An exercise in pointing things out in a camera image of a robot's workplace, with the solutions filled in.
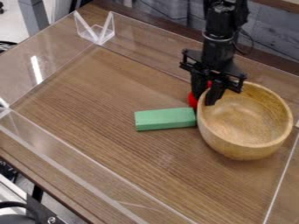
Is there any grey table leg post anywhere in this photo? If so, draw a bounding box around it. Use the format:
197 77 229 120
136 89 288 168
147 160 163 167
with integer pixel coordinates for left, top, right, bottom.
17 0 49 36

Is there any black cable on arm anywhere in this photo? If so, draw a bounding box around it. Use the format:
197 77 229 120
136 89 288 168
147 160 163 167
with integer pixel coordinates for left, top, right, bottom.
232 25 256 56

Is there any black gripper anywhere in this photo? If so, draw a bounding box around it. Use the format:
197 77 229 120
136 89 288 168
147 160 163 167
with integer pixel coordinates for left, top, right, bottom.
180 49 248 106

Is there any wooden bowl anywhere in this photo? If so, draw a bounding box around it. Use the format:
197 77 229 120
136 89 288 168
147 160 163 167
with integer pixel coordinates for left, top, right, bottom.
197 81 293 161

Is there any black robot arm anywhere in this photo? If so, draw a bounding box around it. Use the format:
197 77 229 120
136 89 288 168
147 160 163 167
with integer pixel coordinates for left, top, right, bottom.
180 0 248 106

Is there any red plush fruit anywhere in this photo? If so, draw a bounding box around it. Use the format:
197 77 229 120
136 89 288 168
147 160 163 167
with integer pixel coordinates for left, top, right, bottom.
188 80 212 110

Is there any black clamp bracket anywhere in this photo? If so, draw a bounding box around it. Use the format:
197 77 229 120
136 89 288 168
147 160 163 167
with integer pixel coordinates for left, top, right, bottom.
0 194 68 224

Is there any green rectangular block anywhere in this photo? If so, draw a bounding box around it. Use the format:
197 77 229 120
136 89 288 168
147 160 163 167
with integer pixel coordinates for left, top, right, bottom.
135 108 196 131

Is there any clear acrylic tray wall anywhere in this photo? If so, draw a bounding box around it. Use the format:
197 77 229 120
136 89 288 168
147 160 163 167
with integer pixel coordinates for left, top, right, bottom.
0 10 299 224

